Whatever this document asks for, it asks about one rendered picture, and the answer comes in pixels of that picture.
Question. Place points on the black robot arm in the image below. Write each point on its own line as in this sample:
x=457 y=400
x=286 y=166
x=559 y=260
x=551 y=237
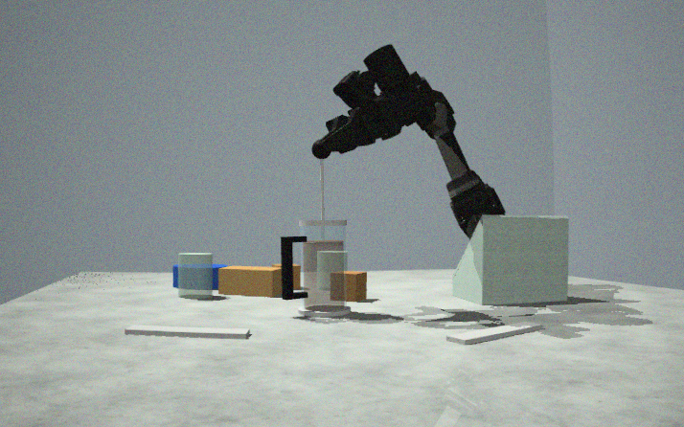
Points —
x=431 y=111

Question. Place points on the glass french press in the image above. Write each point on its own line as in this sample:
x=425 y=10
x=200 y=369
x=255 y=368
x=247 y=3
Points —
x=323 y=261

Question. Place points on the blue cylinder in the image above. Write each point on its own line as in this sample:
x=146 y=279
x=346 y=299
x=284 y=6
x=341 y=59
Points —
x=215 y=275

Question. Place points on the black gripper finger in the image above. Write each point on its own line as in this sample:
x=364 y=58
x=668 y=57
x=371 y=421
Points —
x=337 y=124
x=356 y=132

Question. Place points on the orange block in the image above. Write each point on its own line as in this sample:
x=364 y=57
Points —
x=356 y=286
x=296 y=274

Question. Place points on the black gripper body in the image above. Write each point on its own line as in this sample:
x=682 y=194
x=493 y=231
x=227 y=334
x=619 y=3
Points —
x=386 y=117

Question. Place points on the tan rectangular block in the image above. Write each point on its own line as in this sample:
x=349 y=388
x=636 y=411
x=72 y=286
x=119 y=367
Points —
x=257 y=281

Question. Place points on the white flat bar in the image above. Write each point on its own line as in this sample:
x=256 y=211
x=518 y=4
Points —
x=182 y=331
x=482 y=335

